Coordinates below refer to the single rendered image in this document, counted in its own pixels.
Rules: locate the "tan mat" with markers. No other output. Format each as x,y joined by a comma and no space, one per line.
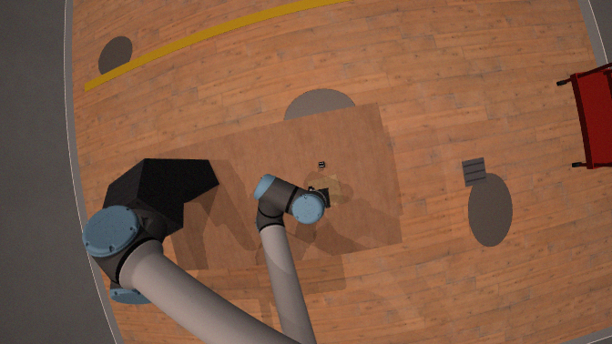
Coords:
332,183

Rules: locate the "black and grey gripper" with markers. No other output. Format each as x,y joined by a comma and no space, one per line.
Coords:
324,192

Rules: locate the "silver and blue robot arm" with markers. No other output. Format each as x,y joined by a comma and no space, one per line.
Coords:
119,235

